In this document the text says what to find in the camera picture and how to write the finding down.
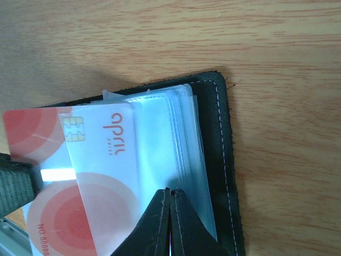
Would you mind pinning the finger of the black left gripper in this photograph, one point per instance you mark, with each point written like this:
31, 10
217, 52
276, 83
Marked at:
18, 185

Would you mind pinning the black card holder wallet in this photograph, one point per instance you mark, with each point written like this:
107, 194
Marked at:
183, 140

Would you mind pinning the aluminium rail front frame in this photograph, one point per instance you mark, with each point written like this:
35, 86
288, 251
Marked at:
14, 240

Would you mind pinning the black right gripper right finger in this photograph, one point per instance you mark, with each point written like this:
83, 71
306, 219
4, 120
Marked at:
187, 233

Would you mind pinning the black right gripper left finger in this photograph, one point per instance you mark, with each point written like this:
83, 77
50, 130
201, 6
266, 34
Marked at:
151, 235

